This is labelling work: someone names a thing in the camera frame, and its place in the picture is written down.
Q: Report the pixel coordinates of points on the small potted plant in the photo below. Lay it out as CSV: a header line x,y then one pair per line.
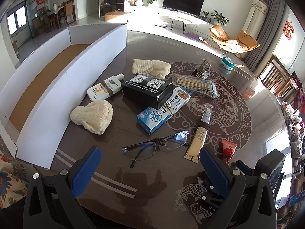
x,y
205,14

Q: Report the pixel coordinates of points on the red wall decoration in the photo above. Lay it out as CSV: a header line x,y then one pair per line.
x,y
288,29

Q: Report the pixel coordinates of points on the covered standing air conditioner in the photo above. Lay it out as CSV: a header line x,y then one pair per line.
x,y
255,16

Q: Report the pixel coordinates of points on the sequin bow tie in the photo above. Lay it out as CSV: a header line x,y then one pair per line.
x,y
201,72

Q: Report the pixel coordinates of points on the orange rocking chair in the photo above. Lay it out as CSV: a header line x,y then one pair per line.
x,y
238,41

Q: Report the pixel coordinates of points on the white cardboard box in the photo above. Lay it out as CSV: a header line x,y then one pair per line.
x,y
71,81

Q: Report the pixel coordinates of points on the teal round container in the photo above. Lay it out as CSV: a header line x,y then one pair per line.
x,y
227,65

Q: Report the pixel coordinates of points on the floral cloth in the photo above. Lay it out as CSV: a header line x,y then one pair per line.
x,y
9,176

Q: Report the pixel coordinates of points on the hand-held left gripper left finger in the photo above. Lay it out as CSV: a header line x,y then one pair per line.
x,y
85,171

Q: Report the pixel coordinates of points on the white coffee table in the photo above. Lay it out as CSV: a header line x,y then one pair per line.
x,y
181,19

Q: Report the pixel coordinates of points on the blue medicine box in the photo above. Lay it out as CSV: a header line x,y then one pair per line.
x,y
157,116

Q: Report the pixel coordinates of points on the wooden dining chair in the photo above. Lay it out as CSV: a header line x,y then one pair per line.
x,y
69,10

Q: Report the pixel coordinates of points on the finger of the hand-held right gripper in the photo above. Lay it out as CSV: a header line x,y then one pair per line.
x,y
211,193

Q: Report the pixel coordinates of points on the purple rug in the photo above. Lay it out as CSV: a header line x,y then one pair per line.
x,y
193,37

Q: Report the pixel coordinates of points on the brown cardboard box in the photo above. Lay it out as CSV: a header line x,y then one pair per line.
x,y
114,16

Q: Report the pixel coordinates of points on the dark frame glasses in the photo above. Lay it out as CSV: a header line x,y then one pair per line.
x,y
177,139

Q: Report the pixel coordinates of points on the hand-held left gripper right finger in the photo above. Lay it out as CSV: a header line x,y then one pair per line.
x,y
214,171

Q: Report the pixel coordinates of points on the wooden slatted chair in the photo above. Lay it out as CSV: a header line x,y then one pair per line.
x,y
278,76

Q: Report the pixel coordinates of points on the black television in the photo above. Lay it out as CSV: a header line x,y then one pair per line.
x,y
183,2

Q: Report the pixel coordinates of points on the cream knit glove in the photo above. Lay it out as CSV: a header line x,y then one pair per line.
x,y
152,68
93,116

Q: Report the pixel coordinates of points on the dark grey foil pouch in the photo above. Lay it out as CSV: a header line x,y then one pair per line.
x,y
146,90

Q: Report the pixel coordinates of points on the white television cabinet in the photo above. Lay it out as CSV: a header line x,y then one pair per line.
x,y
152,13

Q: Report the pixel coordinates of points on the white lotion bottle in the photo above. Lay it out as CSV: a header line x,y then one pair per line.
x,y
104,88

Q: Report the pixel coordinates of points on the red door poster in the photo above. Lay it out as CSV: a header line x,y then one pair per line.
x,y
40,4

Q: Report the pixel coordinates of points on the gold cosmetic tube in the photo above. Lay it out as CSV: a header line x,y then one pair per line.
x,y
199,138

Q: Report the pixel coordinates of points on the cotton swab pack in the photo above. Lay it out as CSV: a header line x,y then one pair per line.
x,y
195,84

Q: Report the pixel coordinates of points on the clear hair claw clip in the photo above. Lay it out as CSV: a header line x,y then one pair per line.
x,y
206,63

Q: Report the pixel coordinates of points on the pile of clutter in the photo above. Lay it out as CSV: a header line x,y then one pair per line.
x,y
295,119

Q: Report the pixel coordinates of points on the large leafy potted plant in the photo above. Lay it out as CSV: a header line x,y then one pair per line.
x,y
220,18

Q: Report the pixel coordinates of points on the red snack packet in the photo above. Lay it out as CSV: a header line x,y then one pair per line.
x,y
228,149

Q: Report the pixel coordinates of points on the grey curtain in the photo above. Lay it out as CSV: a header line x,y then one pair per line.
x,y
269,28

